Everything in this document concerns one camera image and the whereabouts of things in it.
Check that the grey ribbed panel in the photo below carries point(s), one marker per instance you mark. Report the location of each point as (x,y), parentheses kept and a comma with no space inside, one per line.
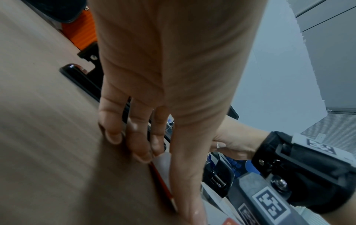
(333,125)

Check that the person's right hand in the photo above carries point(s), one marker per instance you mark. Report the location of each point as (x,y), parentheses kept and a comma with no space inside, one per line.
(239,140)

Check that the person's left hand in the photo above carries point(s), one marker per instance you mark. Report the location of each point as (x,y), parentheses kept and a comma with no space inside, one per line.
(178,66)

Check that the blue packet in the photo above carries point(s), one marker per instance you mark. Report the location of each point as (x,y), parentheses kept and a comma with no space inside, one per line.
(240,167)

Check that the black monitor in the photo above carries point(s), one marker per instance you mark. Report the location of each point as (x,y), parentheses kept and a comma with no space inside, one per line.
(233,113)

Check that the white papers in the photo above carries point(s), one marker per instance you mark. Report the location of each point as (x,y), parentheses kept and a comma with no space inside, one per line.
(215,206)

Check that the black plastic buckle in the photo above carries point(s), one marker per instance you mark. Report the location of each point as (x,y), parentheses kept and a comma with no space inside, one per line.
(91,57)

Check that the black box with spring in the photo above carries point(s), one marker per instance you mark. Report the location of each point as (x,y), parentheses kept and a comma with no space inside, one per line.
(218,178)

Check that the grey cabinet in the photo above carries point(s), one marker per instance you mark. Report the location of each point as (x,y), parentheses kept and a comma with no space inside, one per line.
(325,15)

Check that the red pencil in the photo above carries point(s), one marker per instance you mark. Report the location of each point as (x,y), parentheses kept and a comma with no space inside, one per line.
(162,184)

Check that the dark bag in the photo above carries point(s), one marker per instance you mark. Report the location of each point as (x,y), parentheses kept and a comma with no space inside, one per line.
(64,11)

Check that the grey bar with marker tags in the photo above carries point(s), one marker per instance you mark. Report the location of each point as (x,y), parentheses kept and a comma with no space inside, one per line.
(267,202)

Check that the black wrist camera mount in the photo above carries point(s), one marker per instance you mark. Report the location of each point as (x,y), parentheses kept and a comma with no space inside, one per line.
(314,175)

